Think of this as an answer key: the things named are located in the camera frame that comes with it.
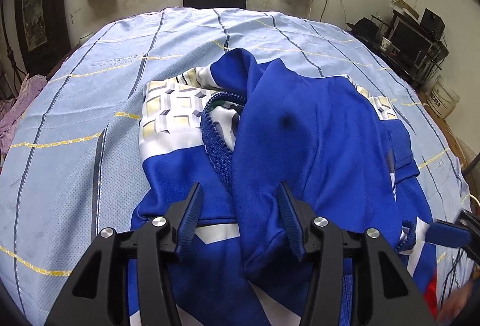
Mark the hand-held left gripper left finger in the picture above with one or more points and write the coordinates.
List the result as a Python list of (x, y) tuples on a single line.
[(187, 224)]

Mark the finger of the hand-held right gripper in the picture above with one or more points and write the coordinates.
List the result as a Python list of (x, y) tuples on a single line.
[(448, 234)]

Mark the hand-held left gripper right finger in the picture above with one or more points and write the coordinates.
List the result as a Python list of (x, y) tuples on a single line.
[(294, 224)]

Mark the blue red white hoodie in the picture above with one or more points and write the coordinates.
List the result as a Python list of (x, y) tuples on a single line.
[(307, 131)]

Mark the white plastic bucket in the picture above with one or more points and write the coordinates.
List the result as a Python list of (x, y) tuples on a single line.
[(442, 97)]

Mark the light blue plaid bedsheet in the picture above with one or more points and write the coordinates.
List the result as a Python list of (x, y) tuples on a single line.
[(93, 93)]

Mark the black shelf with electronics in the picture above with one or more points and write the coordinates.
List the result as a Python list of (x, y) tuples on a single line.
[(420, 69)]

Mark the black monitor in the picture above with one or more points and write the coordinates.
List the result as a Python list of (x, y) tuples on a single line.
[(408, 39)]

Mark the white paper cup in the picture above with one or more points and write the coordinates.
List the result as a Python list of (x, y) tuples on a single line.
[(386, 44)]

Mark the purple cloth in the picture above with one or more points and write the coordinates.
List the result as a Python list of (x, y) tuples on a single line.
[(15, 112)]

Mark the black hat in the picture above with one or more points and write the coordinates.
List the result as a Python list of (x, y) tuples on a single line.
[(362, 25)]

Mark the black speaker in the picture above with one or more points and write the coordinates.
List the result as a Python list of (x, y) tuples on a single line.
[(432, 24)]

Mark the small white bowl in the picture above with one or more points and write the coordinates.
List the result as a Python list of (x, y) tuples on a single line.
[(86, 37)]

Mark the dark wooden coat stand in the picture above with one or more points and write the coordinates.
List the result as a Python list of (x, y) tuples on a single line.
[(10, 48)]

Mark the dark framed painting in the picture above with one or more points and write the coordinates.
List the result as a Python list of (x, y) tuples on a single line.
[(37, 3)]

